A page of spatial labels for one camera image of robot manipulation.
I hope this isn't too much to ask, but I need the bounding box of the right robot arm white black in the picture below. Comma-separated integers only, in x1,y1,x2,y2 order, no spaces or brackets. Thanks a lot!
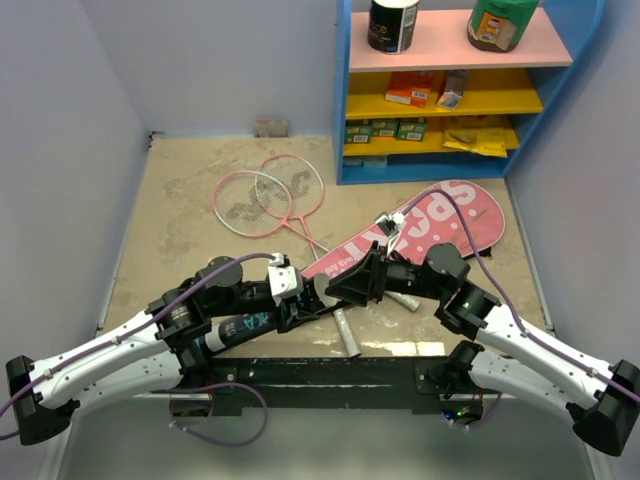
326,243,639,457

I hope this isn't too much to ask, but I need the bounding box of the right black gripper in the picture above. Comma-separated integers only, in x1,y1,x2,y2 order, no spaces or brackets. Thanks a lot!
325,242,446,308

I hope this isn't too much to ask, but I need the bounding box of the white racket handle right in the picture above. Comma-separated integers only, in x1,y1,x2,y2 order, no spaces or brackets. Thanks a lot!
387,292,420,312

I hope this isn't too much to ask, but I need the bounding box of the pink badminton racket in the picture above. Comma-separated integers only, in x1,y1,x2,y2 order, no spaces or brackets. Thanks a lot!
212,170,320,248
259,154,325,237

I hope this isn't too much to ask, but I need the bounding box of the orange box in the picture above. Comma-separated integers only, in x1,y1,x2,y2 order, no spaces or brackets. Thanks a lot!
385,71,434,108

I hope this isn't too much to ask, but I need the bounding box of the pink racket bag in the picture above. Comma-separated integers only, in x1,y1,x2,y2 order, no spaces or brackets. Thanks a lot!
302,180,505,278

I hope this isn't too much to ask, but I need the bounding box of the black white can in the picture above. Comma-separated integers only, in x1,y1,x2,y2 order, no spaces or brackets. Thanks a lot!
367,0,419,54

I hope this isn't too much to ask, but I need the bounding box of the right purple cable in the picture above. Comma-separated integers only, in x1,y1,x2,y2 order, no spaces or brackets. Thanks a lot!
399,188,640,431

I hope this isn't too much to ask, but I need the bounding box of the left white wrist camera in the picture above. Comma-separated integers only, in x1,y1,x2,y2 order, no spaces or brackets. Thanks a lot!
267,253,303,306

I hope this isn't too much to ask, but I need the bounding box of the purple cable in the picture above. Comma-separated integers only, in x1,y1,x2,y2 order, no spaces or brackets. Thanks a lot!
399,188,640,431
0,252,286,444

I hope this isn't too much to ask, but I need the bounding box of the green box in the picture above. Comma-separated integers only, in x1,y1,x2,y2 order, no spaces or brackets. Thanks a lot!
371,118,399,138
344,119,373,144
396,117,428,142

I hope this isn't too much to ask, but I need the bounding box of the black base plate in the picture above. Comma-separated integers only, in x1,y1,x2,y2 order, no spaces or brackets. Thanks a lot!
148,355,501,417

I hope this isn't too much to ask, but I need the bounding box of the green box right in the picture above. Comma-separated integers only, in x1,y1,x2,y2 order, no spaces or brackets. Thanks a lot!
396,117,428,142

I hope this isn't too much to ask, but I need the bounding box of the pink badminton racket left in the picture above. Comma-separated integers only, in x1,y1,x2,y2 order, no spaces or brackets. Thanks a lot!
212,170,320,248

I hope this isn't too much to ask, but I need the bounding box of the white racket handle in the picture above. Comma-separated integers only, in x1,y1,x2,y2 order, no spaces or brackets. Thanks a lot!
387,292,420,312
333,309,361,358

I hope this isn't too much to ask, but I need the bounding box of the green box middle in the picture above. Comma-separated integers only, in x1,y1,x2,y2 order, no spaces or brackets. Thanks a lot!
371,118,399,138

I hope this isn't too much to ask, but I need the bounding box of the black shuttlecock tube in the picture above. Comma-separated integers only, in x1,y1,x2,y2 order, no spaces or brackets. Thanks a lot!
197,277,341,359

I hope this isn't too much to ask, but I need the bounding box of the white racket handle front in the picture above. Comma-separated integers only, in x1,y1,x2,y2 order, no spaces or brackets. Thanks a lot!
333,309,361,358

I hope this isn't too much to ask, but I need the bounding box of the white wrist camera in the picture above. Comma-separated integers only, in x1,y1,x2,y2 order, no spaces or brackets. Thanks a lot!
375,211,406,257
267,253,303,306

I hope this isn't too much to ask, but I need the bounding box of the brown wall block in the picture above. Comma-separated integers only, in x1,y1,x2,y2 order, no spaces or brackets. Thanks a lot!
253,118,289,138

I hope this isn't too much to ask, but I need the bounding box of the aluminium rail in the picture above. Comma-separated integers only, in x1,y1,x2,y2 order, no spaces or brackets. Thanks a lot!
64,384,211,401

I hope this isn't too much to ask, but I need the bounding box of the yellow snack bag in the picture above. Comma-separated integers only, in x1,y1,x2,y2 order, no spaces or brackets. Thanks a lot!
443,127,507,158

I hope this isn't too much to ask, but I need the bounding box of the blue shelf unit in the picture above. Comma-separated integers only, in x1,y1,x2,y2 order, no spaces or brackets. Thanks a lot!
332,1,604,184

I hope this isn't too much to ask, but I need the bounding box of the silver brown pouch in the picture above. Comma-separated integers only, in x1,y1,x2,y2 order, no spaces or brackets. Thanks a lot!
436,69,469,111

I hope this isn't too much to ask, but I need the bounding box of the green brown jar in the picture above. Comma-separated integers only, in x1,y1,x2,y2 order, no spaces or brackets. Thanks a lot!
467,0,539,53

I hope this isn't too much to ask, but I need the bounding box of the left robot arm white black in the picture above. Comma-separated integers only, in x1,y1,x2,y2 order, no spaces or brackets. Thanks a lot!
1,254,337,446

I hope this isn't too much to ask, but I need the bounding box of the pink badminton racket right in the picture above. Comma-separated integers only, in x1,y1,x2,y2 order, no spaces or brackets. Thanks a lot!
259,154,325,237

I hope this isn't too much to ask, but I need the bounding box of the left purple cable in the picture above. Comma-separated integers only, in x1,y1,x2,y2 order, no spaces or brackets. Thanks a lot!
0,252,286,444

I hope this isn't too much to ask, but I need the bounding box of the green box left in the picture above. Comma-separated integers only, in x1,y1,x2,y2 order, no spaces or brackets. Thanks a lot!
344,119,373,144

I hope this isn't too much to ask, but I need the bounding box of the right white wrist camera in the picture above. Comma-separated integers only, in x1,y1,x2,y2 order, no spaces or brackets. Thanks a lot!
375,211,406,257

